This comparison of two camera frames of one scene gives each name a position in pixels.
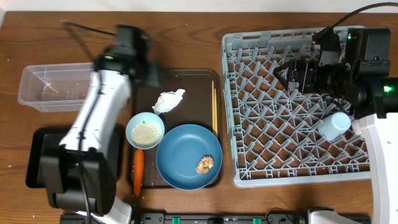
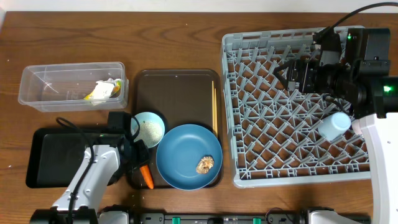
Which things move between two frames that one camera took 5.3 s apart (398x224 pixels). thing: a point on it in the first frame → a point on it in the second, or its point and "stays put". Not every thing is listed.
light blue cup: [333, 126] stays put
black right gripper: [308, 68] stays put
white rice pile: [147, 134] stays put
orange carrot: [138, 169] → [147, 176]
